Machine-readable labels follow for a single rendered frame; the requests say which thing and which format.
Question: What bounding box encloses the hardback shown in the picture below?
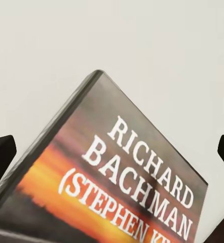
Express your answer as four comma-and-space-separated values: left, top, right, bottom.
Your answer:
0, 69, 209, 243

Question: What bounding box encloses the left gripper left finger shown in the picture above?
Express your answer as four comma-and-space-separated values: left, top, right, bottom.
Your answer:
0, 135, 17, 180

